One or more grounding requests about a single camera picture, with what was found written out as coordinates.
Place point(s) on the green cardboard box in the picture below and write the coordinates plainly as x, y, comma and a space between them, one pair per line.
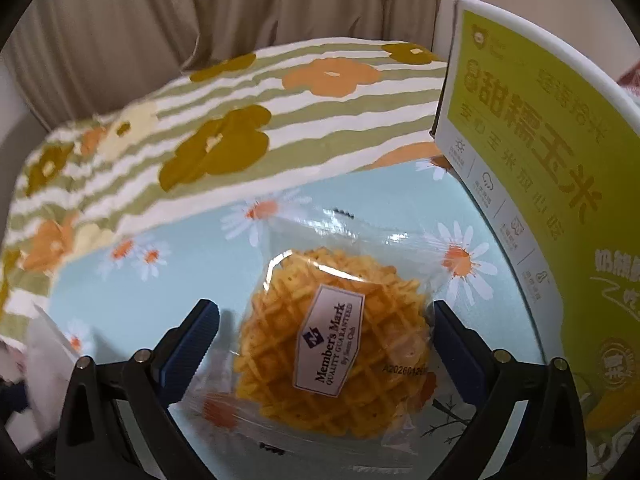
550, 160

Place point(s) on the striped floral blanket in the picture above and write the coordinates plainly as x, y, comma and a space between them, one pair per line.
200, 110

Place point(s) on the red patterned packet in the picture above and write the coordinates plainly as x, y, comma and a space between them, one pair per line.
630, 79

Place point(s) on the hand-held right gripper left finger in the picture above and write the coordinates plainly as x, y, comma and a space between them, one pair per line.
192, 345

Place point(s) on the white wrapper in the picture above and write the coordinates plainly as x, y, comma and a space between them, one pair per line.
47, 345

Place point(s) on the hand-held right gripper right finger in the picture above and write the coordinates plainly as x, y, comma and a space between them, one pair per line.
457, 345

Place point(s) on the beige curtain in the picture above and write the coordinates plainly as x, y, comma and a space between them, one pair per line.
200, 0

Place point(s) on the clear waffle packet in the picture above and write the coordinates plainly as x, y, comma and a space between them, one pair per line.
310, 320

